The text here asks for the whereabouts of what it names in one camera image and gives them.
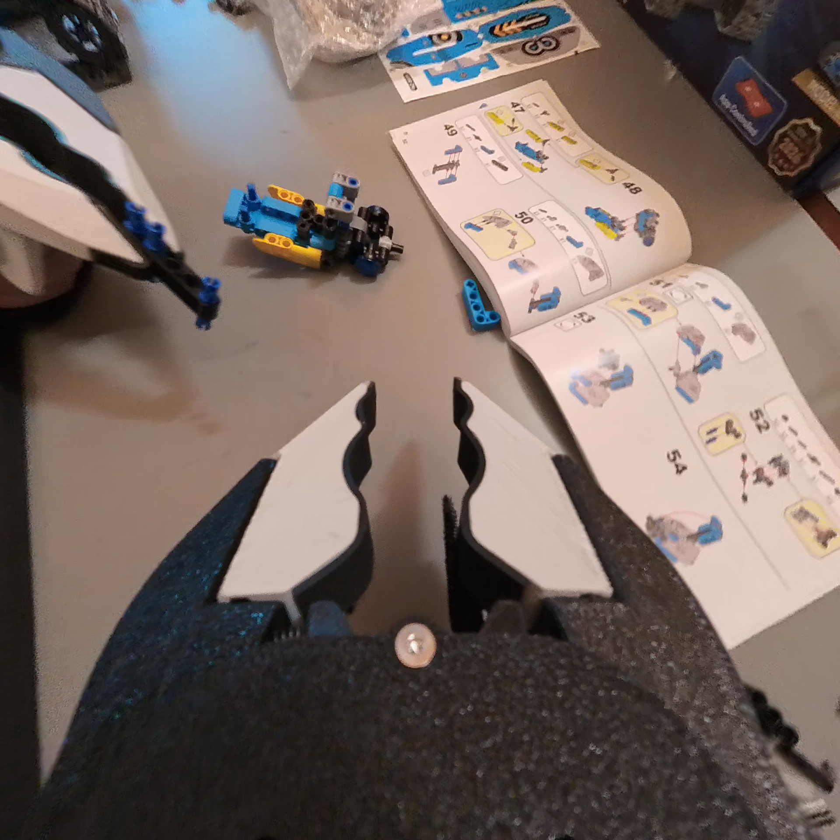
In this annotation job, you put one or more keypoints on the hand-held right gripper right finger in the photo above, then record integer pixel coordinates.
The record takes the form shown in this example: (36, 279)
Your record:
(525, 525)

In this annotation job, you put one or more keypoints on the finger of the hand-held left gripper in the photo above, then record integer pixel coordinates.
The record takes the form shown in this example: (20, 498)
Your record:
(46, 203)
(72, 111)

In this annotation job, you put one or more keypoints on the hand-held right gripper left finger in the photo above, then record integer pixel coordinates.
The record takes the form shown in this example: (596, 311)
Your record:
(302, 525)

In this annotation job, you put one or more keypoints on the short black ridged beam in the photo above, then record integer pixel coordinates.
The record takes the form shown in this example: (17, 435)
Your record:
(177, 272)

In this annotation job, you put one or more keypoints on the blue yellow brick assembly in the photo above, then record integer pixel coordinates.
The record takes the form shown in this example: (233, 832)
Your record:
(262, 213)

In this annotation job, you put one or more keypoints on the blue L-shaped beam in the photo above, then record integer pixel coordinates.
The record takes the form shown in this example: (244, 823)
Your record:
(479, 308)

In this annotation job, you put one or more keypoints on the grey desk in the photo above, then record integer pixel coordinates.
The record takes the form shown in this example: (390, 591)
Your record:
(197, 394)

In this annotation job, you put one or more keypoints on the person's left hand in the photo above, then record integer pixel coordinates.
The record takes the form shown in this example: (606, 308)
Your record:
(59, 282)

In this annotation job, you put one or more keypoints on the built blue robot model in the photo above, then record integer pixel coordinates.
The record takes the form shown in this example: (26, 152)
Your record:
(85, 33)

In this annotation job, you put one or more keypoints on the open instruction booklet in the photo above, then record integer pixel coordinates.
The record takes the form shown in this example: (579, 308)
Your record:
(590, 446)

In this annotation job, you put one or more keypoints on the crinkled clear plastic bag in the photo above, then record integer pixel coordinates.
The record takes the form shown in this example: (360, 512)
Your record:
(341, 26)

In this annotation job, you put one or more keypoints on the blue sticker sheet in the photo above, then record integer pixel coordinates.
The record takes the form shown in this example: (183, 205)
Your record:
(459, 52)

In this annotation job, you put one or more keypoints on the blue robot kit box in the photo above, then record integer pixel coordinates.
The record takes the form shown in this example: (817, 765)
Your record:
(754, 98)

